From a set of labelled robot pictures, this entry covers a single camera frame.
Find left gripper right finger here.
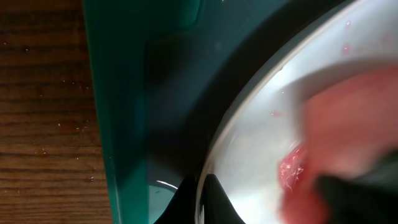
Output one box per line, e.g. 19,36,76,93
201,174,245,224

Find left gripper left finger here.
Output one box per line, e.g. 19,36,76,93
155,175,197,224

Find light blue plate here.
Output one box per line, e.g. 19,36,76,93
195,0,397,223

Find orange green sponge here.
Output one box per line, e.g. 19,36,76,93
280,66,397,223

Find teal plastic tray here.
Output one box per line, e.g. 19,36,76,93
83,0,344,223

